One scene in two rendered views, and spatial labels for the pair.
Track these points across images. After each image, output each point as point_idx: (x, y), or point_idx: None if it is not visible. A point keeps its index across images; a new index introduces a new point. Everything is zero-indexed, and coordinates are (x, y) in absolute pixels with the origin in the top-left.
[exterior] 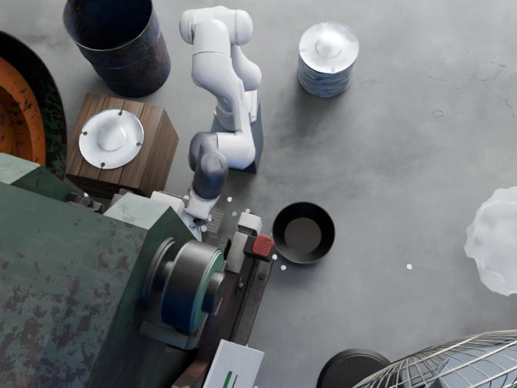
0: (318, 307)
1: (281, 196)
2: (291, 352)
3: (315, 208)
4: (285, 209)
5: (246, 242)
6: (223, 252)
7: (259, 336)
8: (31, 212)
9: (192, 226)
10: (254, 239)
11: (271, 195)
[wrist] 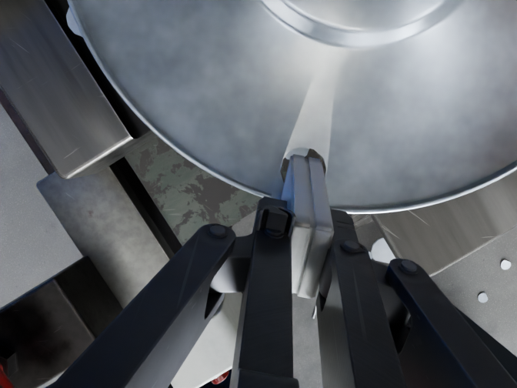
0: (60, 249)
1: (294, 345)
2: (22, 145)
3: (221, 387)
4: None
5: (75, 318)
6: (148, 191)
7: None
8: None
9: (288, 167)
10: (67, 358)
11: (310, 330)
